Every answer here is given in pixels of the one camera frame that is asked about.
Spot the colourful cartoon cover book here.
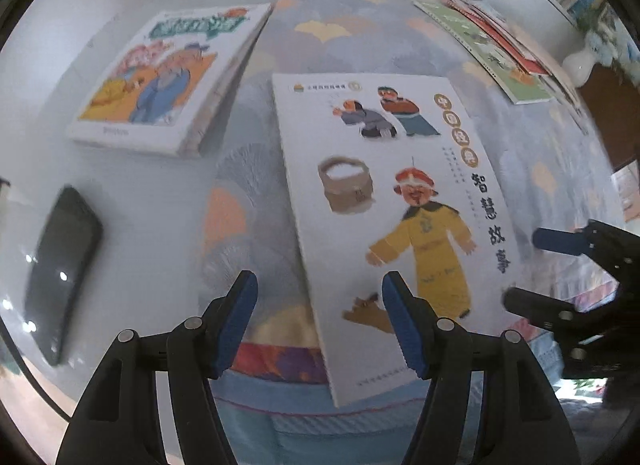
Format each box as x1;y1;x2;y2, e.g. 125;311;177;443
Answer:
66;4;274;159

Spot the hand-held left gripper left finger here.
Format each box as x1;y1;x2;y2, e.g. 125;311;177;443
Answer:
55;270;259;465

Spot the fan pattern tablecloth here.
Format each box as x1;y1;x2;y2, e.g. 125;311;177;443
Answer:
197;0;640;465

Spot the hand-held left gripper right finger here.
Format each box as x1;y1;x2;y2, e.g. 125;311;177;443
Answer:
381;271;576;465

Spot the white storage box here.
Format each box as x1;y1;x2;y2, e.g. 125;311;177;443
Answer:
610;160;640;228

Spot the white vase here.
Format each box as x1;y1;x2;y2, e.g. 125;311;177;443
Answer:
562;42;602;86

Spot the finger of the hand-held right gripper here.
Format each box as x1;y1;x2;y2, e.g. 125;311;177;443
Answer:
532;219;640;278
501;286;593;346

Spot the brown wooden cabinet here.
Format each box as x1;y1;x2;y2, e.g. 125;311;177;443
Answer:
577;62;640;173

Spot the black smartphone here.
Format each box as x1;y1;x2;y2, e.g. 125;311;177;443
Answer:
24;186;104;367

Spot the white book yellow robed man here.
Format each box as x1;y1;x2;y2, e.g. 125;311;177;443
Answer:
271;74;524;408

